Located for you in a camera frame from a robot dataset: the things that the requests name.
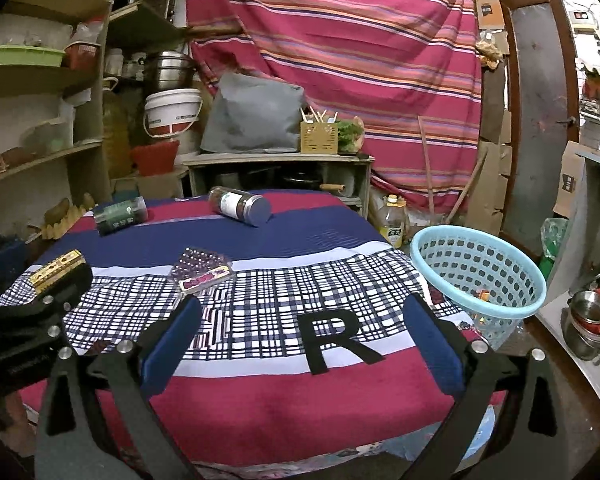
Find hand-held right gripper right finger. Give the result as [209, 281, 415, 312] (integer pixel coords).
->
[404, 292, 572, 480]

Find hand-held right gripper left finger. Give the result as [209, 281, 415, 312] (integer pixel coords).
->
[32, 295, 203, 480]

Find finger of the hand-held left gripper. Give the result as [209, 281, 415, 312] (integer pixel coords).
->
[0, 260, 95, 333]

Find light blue plastic basket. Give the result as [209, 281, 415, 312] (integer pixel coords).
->
[410, 225, 548, 352]

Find yellow printed box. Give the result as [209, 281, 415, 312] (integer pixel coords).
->
[30, 250, 87, 294]

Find dark blue plastic crate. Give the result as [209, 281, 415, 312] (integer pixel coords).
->
[0, 240, 29, 287]

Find cardboard egg tray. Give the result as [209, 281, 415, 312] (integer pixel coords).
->
[42, 192, 97, 239]

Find purple blister pack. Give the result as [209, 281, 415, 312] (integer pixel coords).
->
[170, 246, 237, 294]

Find green label jar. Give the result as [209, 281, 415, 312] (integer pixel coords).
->
[92, 197, 148, 237]

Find clear oil bottle yellow cap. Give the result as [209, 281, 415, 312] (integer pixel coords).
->
[380, 195, 409, 249]

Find brown cardboard box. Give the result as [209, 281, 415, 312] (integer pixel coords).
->
[112, 172, 188, 200]

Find translucent plastic container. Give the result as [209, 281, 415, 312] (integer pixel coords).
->
[22, 120, 73, 153]

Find stacked steel bowls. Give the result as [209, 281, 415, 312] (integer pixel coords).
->
[562, 287, 600, 362]

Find yellow oil jug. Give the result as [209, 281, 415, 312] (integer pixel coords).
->
[102, 90, 132, 179]

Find clear jar brown contents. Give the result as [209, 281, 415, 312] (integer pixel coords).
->
[207, 186, 273, 228]

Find green plastic bag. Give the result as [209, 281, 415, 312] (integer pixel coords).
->
[539, 217, 572, 282]

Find cardboard sheets stack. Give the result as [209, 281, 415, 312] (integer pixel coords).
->
[465, 110, 513, 235]

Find thin wooden sticks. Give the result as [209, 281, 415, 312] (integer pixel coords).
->
[417, 115, 487, 223]

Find white plastic bucket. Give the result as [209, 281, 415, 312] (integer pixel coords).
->
[142, 89, 204, 139]

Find wooden shelf unit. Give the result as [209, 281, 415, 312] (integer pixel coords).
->
[0, 0, 191, 241]

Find low grey cabinet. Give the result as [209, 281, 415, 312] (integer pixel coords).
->
[182, 152, 376, 212]

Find cardboard box black print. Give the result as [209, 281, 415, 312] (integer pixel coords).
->
[552, 140, 600, 218]

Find green leafy bundle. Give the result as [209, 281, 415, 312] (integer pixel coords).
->
[337, 117, 366, 153]

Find green plastic tray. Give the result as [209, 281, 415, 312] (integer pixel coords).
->
[0, 45, 66, 67]

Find steel pot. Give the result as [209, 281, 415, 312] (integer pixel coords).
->
[142, 51, 196, 92]

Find wooden utensil box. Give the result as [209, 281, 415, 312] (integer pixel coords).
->
[300, 121, 340, 155]

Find grey cushion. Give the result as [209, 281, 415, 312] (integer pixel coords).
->
[200, 71, 306, 155]

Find red striped curtain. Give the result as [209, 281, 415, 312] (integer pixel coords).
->
[185, 0, 483, 211]

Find flattened cardboard box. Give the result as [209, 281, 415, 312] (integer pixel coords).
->
[472, 0, 506, 31]

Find grey door brown frame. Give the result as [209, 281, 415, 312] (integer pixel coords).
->
[500, 0, 581, 261]

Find wall wire rack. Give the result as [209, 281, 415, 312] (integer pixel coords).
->
[570, 0, 600, 126]

